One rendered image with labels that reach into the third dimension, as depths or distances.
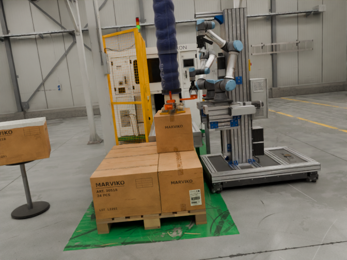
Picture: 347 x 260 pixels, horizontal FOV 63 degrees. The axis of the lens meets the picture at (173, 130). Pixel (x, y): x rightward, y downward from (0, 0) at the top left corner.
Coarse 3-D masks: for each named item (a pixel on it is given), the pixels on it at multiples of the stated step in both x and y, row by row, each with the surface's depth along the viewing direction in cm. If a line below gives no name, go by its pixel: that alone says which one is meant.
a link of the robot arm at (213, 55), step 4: (212, 52) 372; (212, 56) 367; (216, 56) 371; (208, 60) 362; (212, 60) 363; (208, 64) 356; (204, 68) 351; (208, 68) 348; (200, 72) 352; (204, 72) 349; (208, 72) 348
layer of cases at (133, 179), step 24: (144, 144) 358; (120, 168) 270; (144, 168) 263; (168, 168) 257; (192, 168) 252; (96, 192) 254; (120, 192) 254; (144, 192) 255; (168, 192) 255; (192, 192) 256; (96, 216) 258; (120, 216) 258
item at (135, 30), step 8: (120, 32) 441; (136, 32) 422; (104, 40) 469; (136, 40) 424; (136, 48) 427; (136, 56) 430; (112, 64) 469; (136, 72) 441; (112, 88) 481; (144, 88) 440; (112, 96) 487; (128, 96) 462; (144, 96) 441; (112, 104) 486; (144, 104) 442; (112, 112) 488; (144, 112) 444; (144, 120) 448; (120, 128) 488; (136, 136) 469
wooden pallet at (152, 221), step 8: (136, 216) 259; (144, 216) 259; (152, 216) 259; (160, 216) 259; (168, 216) 259; (176, 216) 260; (200, 216) 260; (104, 224) 259; (144, 224) 260; (152, 224) 260; (160, 224) 264; (104, 232) 261
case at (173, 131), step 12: (156, 120) 305; (168, 120) 304; (180, 120) 304; (156, 132) 307; (168, 132) 307; (180, 132) 306; (192, 132) 306; (156, 144) 310; (168, 144) 309; (180, 144) 309; (192, 144) 308
